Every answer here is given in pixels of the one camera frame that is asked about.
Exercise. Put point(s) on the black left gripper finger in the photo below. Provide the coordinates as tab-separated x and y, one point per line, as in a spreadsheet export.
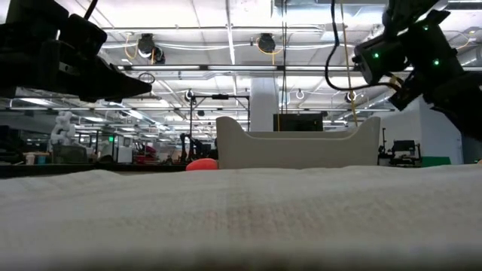
120	88

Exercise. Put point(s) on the red tomato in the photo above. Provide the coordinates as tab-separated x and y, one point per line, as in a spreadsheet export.
201	165

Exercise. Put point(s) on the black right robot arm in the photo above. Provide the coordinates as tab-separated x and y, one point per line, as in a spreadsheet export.
444	75

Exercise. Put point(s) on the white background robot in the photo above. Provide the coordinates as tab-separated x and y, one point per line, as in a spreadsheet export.
62	130

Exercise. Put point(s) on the red cart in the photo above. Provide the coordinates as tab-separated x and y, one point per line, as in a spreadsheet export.
145	154

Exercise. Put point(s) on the teal cup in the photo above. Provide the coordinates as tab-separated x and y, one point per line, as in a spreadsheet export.
41	159

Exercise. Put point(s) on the white cup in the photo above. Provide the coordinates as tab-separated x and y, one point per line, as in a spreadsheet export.
30	159

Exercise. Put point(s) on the white pillar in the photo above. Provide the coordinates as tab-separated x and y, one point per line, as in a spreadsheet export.
263	101

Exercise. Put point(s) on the white checked cloth towel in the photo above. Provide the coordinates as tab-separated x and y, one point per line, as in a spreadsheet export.
241	218

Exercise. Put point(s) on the black monitor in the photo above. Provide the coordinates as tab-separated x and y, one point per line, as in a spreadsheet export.
297	122

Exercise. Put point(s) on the white plastic bin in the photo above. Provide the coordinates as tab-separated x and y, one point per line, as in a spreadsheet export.
293	152

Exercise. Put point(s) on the black standing desk workstation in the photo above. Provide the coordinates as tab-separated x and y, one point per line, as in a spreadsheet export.
404	147

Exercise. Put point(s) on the green board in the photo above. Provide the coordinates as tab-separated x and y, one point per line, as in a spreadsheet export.
435	162

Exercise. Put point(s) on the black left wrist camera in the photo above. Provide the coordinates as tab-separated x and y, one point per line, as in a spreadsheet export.
83	34

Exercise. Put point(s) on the black table frame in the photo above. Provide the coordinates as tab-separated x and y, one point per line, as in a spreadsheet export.
75	169

